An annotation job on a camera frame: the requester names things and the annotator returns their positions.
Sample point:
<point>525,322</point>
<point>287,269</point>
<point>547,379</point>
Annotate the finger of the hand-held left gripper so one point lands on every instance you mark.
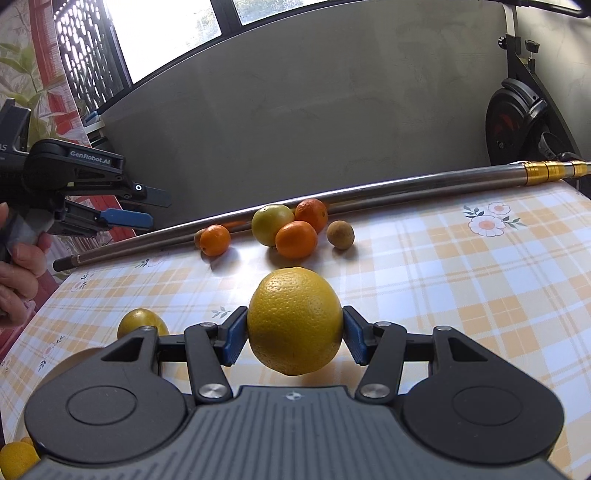
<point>150,196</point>
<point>129,218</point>

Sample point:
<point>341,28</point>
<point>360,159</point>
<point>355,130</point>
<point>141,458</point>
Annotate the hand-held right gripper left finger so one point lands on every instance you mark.
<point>233,334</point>

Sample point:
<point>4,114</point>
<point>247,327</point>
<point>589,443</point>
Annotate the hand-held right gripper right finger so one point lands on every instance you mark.
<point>353,334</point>

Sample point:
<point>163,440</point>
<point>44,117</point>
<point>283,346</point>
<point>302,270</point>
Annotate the large yellow citrus fruit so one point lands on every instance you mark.
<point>295,318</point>

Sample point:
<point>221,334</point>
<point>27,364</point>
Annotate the small brown round fruit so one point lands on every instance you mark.
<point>340,234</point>
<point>197,239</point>

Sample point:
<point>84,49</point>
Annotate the orange tangerine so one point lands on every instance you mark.
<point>296,240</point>
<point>311,213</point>
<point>216,240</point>

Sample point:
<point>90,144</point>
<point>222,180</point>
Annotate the yellow lemon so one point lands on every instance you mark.
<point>16,460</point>
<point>136,323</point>

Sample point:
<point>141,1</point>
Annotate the green round fruit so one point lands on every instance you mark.
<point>272,224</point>

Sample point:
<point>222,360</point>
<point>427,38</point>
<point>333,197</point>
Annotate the person's left hand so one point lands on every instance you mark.
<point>23,265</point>

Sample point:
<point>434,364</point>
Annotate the perforated metal window screen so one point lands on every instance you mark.
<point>87,60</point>

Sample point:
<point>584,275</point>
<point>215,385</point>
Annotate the checked yellow floral tablecloth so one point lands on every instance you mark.
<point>461,286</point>

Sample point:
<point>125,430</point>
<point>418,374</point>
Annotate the printed red backdrop cloth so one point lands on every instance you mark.
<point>27,50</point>

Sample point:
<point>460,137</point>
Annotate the long metal pole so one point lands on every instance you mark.
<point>415,184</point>

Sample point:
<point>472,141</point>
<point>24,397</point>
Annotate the black framed window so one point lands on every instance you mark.
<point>224,14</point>

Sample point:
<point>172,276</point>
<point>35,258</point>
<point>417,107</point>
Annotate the black exercise bike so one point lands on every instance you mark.
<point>508,120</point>

